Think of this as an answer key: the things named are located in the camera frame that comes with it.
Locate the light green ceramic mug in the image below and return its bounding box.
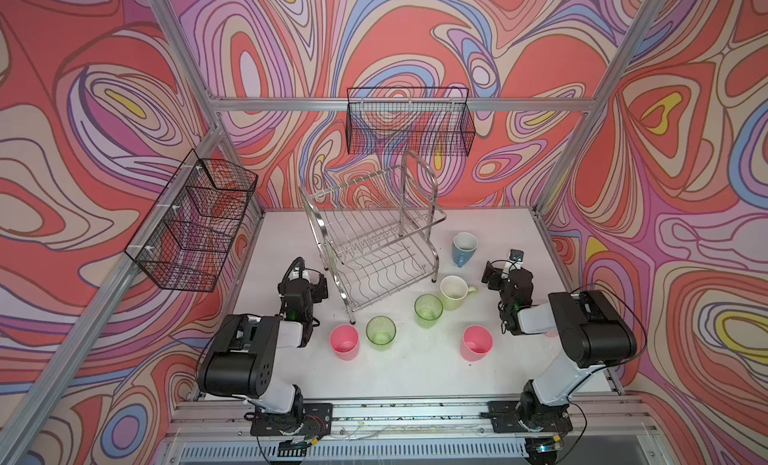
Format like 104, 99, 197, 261
439, 275, 478, 311

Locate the pink plastic cup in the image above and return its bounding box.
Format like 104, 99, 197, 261
460, 325, 494, 362
329, 324, 360, 361

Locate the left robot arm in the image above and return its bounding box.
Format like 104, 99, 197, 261
196, 265, 328, 415

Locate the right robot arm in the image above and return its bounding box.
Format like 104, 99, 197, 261
481, 260, 638, 432

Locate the steel two-tier dish rack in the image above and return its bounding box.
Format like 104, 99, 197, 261
300, 151, 446, 325

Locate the blue ceramic mug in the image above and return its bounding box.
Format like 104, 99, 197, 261
452, 232, 478, 268

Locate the green transparent cup right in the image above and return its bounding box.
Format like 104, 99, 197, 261
414, 294, 444, 329

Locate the green transparent cup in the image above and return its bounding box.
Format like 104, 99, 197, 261
365, 315, 397, 351
414, 294, 444, 329

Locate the green transparent cup left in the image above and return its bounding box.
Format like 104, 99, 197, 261
365, 315, 397, 351

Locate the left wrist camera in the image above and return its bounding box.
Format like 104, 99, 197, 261
283, 257, 309, 282

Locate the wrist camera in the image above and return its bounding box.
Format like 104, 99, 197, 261
508, 249, 524, 269
283, 257, 309, 282

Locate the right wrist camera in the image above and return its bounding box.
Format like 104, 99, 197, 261
508, 249, 524, 269

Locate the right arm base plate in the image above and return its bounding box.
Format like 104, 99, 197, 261
479, 401, 573, 435

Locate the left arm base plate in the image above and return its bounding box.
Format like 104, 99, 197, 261
244, 402, 333, 440

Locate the black wire basket left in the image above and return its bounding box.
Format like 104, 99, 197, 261
124, 150, 258, 293

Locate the black wire basket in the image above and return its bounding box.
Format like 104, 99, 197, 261
124, 150, 258, 293
345, 85, 476, 158

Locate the black wire basket back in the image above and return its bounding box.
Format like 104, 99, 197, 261
345, 85, 476, 158

